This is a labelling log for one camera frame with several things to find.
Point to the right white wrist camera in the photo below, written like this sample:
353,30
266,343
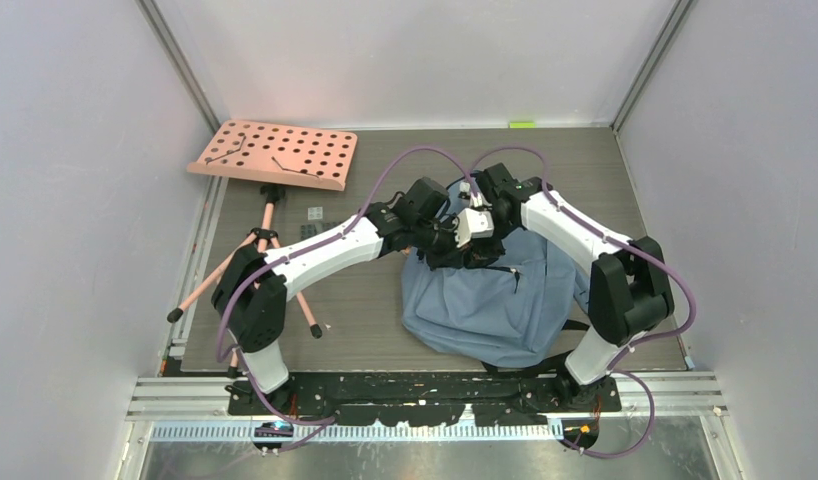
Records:
466,192

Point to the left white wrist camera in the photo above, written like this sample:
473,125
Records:
473,224

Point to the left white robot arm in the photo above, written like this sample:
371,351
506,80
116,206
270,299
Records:
252,294

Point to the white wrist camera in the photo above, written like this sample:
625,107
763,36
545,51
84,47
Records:
466,192
473,224

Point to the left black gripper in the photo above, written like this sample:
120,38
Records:
451,255

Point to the white ribbed cable duct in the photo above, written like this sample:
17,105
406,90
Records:
255,431

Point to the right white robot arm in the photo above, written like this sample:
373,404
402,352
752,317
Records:
629,292

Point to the blue student backpack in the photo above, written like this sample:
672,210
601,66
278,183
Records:
507,315

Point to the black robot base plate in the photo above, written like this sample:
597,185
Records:
424,399

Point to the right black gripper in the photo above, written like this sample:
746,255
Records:
492,254

